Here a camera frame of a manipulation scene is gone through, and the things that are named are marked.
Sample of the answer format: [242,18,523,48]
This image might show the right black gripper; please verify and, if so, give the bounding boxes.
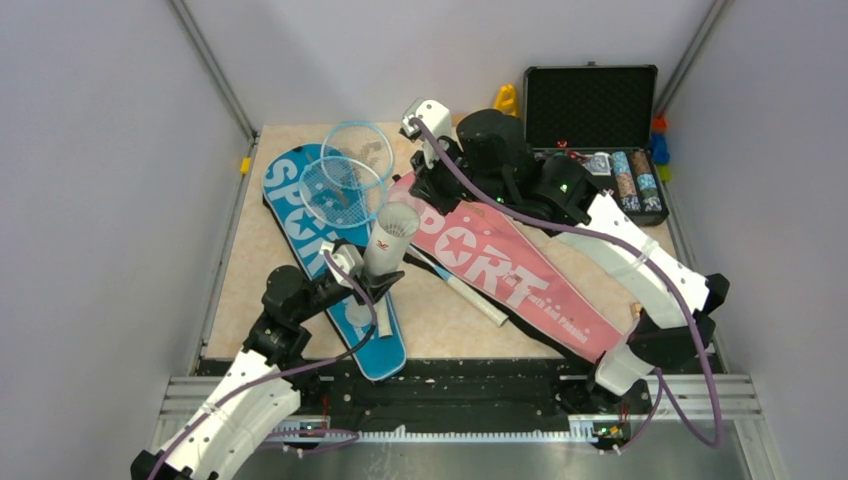
[409,134,510,219]

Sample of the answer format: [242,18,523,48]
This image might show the white shuttlecock tube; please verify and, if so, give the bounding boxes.
[347,201,421,326]

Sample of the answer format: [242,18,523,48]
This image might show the blue badminton racket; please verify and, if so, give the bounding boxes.
[321,121,394,180]
[298,155,507,327]

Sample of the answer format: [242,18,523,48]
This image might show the blue racket cover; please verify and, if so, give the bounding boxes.
[261,143,407,381]

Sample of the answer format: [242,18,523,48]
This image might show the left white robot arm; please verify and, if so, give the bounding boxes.
[130,263,404,479]

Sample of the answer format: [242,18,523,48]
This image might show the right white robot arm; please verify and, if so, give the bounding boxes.
[400,107,729,412]

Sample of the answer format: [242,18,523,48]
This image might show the yellow letter A toy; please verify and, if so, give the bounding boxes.
[493,84,519,117]

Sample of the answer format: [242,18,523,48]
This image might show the pink racket cover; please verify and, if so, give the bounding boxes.
[387,173,623,363]

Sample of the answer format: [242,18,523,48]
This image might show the black poker chip case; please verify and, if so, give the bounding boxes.
[522,64,669,227]

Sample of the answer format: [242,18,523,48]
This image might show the coloured toys in corner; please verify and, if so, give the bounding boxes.
[650,116,672,182]

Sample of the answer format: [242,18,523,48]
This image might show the red white card box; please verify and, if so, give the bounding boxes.
[630,303,643,321]

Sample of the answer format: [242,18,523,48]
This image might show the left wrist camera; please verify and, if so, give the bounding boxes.
[319,240,365,288]

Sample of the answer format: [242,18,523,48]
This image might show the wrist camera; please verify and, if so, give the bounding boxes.
[319,240,365,288]
[399,98,452,142]

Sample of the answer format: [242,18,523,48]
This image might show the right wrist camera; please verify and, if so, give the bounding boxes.
[399,98,452,142]

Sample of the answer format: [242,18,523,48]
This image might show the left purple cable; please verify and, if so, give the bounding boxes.
[142,250,382,480]

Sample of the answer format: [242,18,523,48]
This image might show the purple cable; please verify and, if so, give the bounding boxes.
[142,250,382,480]
[410,117,727,450]

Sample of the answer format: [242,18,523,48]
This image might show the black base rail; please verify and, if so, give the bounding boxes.
[292,358,651,433]

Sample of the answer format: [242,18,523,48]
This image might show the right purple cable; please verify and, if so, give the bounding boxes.
[410,117,727,450]

